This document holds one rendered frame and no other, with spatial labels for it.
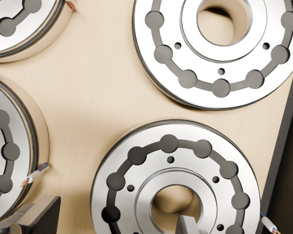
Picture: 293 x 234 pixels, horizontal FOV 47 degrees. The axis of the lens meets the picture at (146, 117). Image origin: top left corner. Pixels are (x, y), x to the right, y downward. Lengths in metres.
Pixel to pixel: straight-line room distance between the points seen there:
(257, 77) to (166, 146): 0.07
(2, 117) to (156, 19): 0.11
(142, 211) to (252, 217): 0.07
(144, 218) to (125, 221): 0.01
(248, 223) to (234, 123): 0.06
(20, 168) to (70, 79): 0.07
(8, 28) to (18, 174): 0.09
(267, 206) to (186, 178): 0.08
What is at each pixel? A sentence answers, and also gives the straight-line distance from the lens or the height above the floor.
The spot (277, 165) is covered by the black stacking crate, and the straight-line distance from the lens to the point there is 0.25.
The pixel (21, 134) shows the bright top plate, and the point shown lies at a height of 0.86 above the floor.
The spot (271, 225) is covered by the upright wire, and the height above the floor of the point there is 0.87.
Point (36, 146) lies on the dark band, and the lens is 0.21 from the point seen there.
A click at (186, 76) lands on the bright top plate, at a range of 0.20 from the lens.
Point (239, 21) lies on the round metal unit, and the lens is 0.22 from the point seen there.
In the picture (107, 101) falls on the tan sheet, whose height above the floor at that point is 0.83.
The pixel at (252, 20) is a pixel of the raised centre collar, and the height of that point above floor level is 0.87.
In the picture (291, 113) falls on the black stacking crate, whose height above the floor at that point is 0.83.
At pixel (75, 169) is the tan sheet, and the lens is 0.24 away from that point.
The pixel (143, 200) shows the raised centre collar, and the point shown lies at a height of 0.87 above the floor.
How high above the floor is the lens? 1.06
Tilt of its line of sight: 86 degrees down
